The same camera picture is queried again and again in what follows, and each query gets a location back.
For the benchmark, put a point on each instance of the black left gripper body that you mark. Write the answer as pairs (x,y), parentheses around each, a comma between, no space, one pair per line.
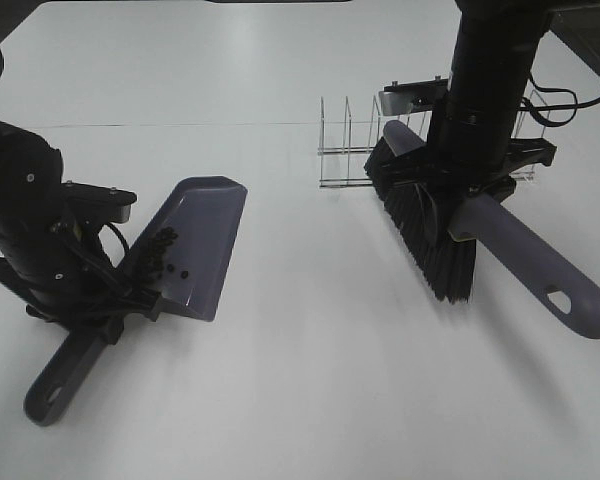
(89,300)

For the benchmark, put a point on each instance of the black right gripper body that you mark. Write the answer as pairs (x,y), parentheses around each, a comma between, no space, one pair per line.
(416,166)

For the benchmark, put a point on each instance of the purple brush black bristles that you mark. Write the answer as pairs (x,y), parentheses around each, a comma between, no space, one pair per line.
(442,222)

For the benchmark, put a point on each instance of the pile of coffee beans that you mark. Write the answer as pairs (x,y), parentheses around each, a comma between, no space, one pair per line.
(151,264)

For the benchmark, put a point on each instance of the purple plastic dustpan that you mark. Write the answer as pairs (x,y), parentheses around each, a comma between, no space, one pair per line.
(205,212)

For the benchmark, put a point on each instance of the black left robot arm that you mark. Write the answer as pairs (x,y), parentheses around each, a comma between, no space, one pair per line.
(51,253)

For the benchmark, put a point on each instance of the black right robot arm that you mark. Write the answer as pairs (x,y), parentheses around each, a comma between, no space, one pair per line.
(474,109)

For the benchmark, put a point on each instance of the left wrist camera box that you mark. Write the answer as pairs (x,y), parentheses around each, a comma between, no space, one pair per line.
(101,204)

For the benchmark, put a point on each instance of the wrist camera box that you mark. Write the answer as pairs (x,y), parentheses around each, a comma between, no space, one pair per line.
(407,98)
(101,204)

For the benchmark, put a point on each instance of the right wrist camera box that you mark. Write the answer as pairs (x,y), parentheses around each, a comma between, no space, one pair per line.
(407,98)

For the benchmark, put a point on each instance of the chrome wire rack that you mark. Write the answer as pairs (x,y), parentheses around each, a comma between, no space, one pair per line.
(345,145)

